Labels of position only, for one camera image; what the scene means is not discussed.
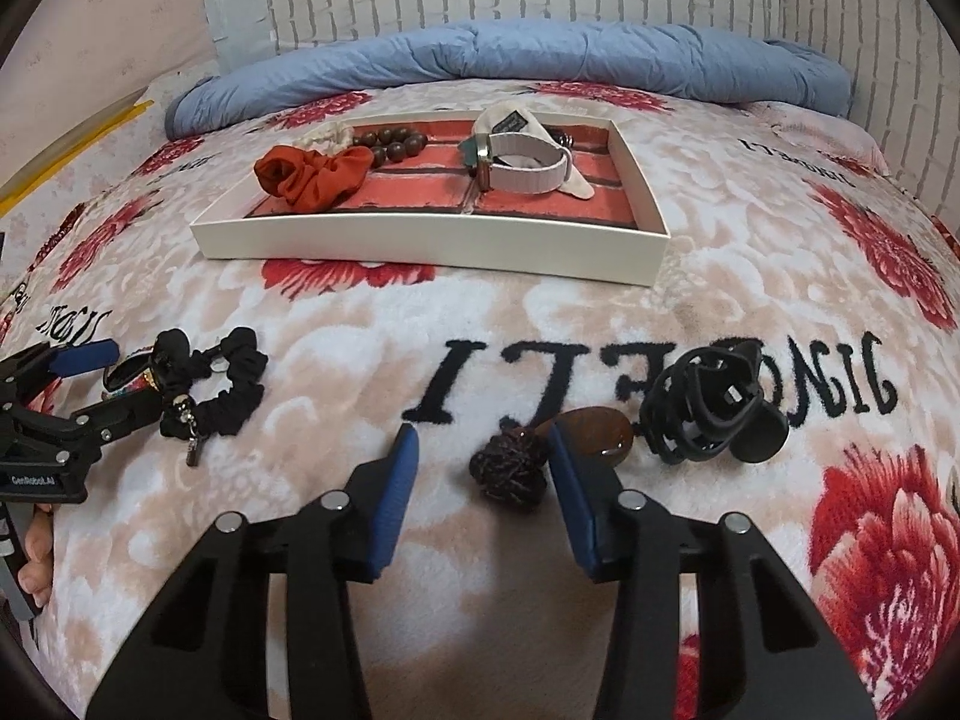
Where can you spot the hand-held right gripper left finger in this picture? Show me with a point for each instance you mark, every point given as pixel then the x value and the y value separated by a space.
pixel 394 495

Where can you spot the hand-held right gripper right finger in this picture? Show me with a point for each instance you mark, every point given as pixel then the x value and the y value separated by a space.
pixel 574 495

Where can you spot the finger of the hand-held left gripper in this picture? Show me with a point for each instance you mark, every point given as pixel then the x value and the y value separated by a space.
pixel 112 418
pixel 90 355

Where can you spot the black scrunchie with metal charm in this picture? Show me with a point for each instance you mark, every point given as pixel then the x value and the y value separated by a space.
pixel 240 390

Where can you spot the cream tray with red lining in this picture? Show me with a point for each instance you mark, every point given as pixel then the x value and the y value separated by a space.
pixel 420 244

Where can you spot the rust orange scrunchie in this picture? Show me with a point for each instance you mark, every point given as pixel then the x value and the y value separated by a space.
pixel 315 176

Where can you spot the cream ruffled scrunchie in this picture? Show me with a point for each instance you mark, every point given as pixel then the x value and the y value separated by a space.
pixel 330 139

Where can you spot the wristwatch with pale band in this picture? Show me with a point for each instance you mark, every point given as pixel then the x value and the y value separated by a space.
pixel 486 161

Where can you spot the person's left hand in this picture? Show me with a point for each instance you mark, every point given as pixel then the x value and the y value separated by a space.
pixel 37 555

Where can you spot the brown oval hair clip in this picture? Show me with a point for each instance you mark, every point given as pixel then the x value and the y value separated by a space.
pixel 604 427

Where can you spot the pale floral bed sheet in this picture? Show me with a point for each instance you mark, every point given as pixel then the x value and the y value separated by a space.
pixel 82 199

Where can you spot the black claw hair clip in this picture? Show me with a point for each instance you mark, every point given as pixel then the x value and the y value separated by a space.
pixel 757 439

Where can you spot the red floral fleece blanket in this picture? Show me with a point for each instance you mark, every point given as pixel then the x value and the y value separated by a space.
pixel 480 315

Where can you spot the yellow cloth strip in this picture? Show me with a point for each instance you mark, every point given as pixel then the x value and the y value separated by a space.
pixel 120 122

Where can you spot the clear plastic sheet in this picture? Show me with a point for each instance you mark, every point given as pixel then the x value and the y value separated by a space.
pixel 232 7

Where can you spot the rolled blue duvet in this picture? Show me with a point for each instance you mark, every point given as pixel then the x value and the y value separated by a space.
pixel 487 52

